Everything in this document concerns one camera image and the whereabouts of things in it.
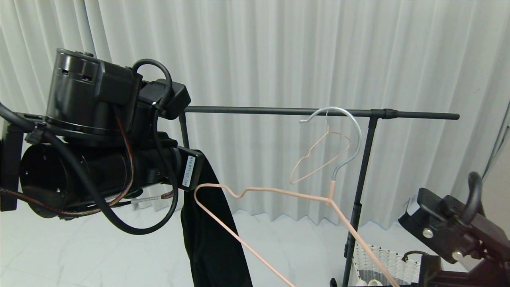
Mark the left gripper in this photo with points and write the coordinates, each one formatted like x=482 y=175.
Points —
x=103 y=171

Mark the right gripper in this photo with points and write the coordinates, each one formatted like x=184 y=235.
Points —
x=430 y=275

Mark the black garment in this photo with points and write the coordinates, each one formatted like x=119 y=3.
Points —
x=211 y=239

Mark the pink clothes hanger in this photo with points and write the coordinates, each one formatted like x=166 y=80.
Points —
x=318 y=169
x=279 y=192

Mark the white laundry basket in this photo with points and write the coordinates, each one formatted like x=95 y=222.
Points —
x=382 y=263

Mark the black clothes rack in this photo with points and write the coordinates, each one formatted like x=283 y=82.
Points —
x=414 y=114

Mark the cream printed garment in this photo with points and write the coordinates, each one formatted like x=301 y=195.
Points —
x=374 y=283

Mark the white curtain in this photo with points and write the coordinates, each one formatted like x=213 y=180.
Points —
x=279 y=59

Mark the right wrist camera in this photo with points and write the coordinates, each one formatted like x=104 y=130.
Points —
x=446 y=227

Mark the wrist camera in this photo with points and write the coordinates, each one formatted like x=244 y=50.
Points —
x=446 y=227
x=175 y=97

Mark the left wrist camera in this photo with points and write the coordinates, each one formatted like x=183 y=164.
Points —
x=175 y=97

